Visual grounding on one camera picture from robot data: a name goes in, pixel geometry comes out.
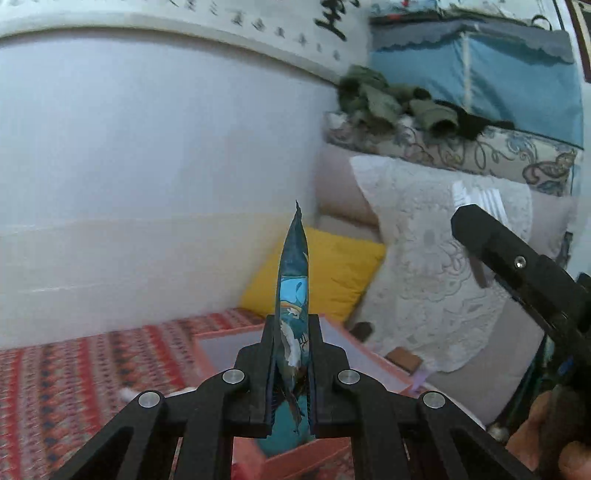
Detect purple small item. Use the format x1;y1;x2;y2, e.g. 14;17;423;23
409;367;432;393

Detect white lace cushion cover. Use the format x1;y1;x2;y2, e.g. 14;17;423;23
350;156;534;372

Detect black clothes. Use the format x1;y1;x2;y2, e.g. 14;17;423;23
416;88;515;139

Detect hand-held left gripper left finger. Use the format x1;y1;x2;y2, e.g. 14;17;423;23
44;314;280;480

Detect person's right hand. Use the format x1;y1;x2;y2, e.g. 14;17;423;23
505;391;591;480

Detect dark red frame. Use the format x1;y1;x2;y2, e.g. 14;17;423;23
566;0;591;84

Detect yellow pillow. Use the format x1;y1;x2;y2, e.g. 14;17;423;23
240;226;386;324

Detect blue fabric wardrobe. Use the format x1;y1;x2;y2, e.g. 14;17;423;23
369;0;585;148

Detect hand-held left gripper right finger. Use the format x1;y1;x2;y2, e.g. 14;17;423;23
305;314;541;480

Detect floral folded quilt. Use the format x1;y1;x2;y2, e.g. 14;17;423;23
323;111;578;197

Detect brown small box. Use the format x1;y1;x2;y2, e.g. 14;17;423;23
385;347;423;372

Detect green clothes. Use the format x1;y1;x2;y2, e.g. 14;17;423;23
339;65;460;134

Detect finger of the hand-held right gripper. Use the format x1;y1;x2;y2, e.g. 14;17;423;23
451;205;591;352
471;256;494;289

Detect red patterned blanket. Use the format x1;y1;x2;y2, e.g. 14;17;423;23
0;308;273;480

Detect white ribbed object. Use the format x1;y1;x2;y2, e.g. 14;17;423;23
452;180;509;227

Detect beige sofa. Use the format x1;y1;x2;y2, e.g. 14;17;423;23
316;143;578;425

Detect pink shoe box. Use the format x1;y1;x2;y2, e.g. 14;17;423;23
191;314;430;480

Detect calligraphy wall scroll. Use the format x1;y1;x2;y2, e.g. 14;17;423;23
0;0;370;84

